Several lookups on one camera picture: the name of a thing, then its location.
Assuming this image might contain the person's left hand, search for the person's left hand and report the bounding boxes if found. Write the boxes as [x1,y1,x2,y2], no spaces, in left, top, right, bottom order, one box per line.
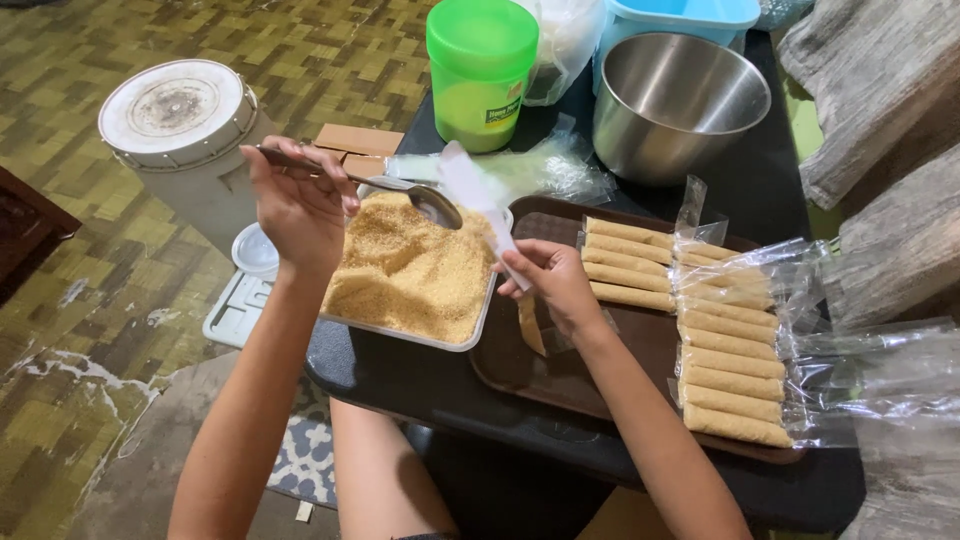
[240,135,361,276]

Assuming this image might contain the person's right hand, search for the person's right hand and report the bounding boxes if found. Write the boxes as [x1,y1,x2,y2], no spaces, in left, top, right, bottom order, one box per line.
[493,238,614,344]

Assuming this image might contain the narrow clear plastic sleeve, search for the narrow clear plastic sleeve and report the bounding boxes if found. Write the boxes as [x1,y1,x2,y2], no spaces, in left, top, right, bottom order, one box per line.
[438,140,549,358]

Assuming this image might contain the metal spoon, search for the metal spoon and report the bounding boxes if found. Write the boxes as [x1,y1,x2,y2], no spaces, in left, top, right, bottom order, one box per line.
[255,144,465,231]

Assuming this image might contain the round clear plastic lid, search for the round clear plastic lid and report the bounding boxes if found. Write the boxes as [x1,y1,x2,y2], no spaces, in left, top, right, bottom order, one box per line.
[230,222,282,283]

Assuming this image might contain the brown plastic tray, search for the brown plastic tray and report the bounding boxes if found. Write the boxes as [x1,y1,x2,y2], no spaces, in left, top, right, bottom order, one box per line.
[468,195,808,466]

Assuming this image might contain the brown cardboard pieces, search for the brown cardboard pieces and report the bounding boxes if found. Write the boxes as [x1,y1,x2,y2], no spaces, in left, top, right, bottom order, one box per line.
[312,123,407,181]

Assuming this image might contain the pile of empty clear sleeves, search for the pile of empty clear sleeves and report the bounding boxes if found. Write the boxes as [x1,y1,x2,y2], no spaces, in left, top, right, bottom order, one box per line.
[385,114,618,209]

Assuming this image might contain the white rectangular container lid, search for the white rectangular container lid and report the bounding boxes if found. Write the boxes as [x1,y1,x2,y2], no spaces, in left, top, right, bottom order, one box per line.
[201,267,273,351]

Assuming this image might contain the heap of brown sugar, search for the heap of brown sugar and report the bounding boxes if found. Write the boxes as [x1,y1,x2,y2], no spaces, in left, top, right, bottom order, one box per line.
[323,192,497,345]

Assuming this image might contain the white lidded bucket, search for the white lidded bucket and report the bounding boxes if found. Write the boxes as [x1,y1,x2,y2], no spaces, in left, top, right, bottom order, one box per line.
[97,58,283,261]

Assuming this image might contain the grey rectangular plastic container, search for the grey rectangular plastic container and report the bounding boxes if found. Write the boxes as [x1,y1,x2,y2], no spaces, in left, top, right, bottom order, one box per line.
[318,186,516,354]

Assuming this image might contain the row of filled sugar packets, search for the row of filled sugar packets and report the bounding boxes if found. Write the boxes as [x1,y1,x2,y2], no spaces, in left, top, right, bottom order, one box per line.
[577,215,796,450]

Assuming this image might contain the steel mixing bowl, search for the steel mixing bowl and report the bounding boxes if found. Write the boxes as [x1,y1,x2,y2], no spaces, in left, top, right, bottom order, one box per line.
[591,31,773,188]

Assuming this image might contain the green plastic jar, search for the green plastic jar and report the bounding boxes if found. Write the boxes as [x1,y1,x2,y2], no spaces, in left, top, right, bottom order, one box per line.
[425,0,540,155]

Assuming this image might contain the blue patterned rug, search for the blue patterned rug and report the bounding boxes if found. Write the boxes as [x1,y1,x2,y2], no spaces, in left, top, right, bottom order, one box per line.
[265,373,339,512]

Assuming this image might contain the crumpled clear plastic bag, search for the crumpled clear plastic bag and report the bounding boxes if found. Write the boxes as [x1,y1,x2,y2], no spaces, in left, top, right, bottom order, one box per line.
[516,0,608,108]

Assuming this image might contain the person's leg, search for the person's leg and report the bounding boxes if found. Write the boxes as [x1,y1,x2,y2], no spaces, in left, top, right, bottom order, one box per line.
[329,397,460,540]

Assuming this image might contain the dark wooden furniture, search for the dark wooden furniture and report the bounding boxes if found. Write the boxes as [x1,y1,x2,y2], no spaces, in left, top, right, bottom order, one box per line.
[0,165,83,306]

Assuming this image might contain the blue plastic basin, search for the blue plastic basin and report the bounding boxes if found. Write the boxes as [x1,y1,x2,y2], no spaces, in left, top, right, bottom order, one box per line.
[592,0,763,93]

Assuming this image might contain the loose clear plastic sheets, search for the loose clear plastic sheets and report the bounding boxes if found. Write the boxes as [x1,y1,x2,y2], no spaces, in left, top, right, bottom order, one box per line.
[673,174,960,451]

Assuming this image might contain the grey upholstered sofa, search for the grey upholstered sofa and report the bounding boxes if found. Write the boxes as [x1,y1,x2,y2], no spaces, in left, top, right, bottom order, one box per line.
[775,0,960,333]

